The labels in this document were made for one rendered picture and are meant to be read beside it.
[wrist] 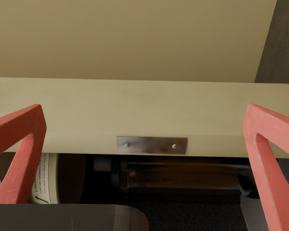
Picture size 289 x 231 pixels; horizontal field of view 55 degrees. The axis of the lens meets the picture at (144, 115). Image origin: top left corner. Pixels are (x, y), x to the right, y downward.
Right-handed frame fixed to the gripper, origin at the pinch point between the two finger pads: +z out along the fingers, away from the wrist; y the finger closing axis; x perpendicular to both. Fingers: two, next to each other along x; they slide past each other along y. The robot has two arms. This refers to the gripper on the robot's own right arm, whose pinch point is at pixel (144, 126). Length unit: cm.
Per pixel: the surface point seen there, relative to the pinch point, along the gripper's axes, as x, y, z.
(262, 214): 31.4, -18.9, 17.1
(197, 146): 11.5, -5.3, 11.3
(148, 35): 15, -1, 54
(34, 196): 23.2, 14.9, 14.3
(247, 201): 34.8, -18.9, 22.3
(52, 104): 9.7, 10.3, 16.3
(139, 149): 11.8, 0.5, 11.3
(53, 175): 18.9, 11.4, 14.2
